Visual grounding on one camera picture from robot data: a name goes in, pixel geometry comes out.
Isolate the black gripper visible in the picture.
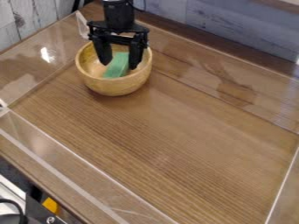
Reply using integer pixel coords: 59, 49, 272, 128
87, 0, 150, 70

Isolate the green rectangular block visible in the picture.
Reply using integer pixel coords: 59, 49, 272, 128
103, 52, 129, 79

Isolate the brown wooden bowl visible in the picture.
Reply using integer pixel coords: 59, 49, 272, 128
75, 41, 154, 96

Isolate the clear acrylic corner bracket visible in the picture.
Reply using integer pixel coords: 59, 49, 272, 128
75, 10, 90, 39

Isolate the clear acrylic tray wall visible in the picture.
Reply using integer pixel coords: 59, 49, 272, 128
0, 106, 178, 224

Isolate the black cable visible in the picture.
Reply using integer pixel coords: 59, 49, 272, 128
0, 199, 29, 224

